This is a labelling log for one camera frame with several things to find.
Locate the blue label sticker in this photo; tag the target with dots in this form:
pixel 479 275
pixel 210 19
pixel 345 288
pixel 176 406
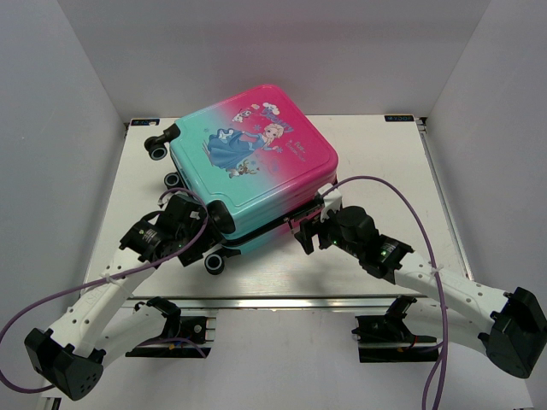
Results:
pixel 144 122
pixel 399 118

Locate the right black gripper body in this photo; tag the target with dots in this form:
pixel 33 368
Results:
pixel 329 234

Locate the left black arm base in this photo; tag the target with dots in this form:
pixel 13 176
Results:
pixel 194 341

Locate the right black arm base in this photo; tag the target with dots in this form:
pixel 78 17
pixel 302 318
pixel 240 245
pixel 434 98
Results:
pixel 385 338

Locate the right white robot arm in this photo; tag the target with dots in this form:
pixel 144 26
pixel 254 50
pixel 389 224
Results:
pixel 509 328

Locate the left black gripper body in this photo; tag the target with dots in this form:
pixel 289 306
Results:
pixel 209 237

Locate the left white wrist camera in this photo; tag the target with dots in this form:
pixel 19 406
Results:
pixel 163 201

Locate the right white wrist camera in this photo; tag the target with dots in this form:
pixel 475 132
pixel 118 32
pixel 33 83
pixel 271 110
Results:
pixel 331 200

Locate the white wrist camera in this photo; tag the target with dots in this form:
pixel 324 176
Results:
pixel 331 200
pixel 163 201

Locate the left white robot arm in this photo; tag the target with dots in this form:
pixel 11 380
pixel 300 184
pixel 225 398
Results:
pixel 73 352

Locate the pink hard-shell suitcase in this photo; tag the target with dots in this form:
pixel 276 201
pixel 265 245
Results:
pixel 254 159

